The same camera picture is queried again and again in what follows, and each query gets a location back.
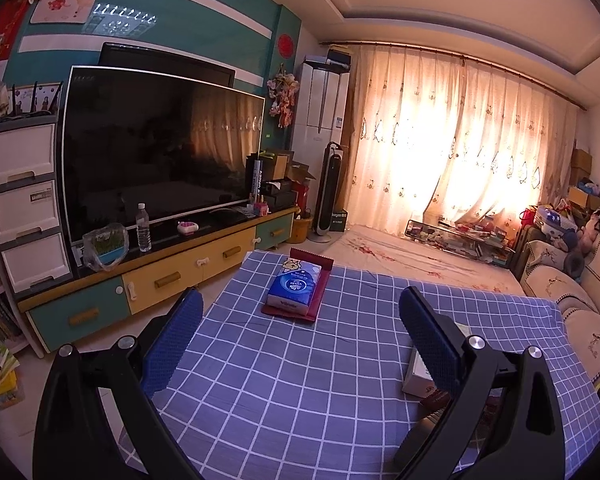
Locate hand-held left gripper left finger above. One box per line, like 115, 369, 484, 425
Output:
32, 287, 206, 480

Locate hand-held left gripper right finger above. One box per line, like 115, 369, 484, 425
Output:
392, 286, 566, 480

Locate small white box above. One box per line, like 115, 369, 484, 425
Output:
401, 322, 471, 398

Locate dark red packet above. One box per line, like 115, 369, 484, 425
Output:
420, 390, 453, 411

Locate yellow and green television cabinet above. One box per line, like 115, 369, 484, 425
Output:
17, 205, 301, 358

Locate glass coffee table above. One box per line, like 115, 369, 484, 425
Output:
405, 212, 518, 266

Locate clear water bottle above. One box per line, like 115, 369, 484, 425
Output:
135, 202, 153, 253

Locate clear plastic bag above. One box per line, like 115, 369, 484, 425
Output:
81, 222, 130, 273

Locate dark red tray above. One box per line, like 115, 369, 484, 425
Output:
260, 247, 333, 325

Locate blue tissue pack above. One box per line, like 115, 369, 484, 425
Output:
266, 256, 323, 311

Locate blue checked tablecloth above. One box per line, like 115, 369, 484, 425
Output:
117, 249, 600, 480

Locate beige embroidered sofa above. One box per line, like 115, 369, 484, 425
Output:
510, 220, 600, 391

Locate grey plush toy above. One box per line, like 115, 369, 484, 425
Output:
555, 230, 586, 276

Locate yellow bucket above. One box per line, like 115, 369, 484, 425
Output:
290, 212, 315, 243

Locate blue patterned bag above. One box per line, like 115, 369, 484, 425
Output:
535, 205, 576, 236

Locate black box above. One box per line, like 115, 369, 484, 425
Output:
260, 180, 296, 211

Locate black tube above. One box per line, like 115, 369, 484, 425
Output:
249, 154, 262, 206

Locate black tower fan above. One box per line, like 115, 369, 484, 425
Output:
314, 141, 345, 238

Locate large flat television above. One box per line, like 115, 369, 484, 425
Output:
60, 65, 267, 246

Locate plastic drawer unit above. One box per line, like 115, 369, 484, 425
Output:
0, 115, 76, 301

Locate row of plush toys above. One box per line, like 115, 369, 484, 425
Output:
577, 205, 600, 256

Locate cream embroidered curtain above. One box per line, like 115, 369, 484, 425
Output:
340, 42, 581, 241

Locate open cardboard box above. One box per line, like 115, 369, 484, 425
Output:
270, 149, 316, 183

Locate stack of cardboard boxes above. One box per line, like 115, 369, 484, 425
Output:
567, 147, 600, 211

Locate white standing air conditioner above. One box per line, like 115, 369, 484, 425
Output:
292, 59, 353, 221

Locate hanging artificial flowers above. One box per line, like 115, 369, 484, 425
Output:
267, 62, 301, 128

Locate printed picture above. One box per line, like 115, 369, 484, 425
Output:
12, 82, 63, 116

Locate wooden curtain rod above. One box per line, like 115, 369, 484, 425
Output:
317, 40, 583, 110

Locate dark box on air conditioner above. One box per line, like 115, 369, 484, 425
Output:
326, 45, 353, 67

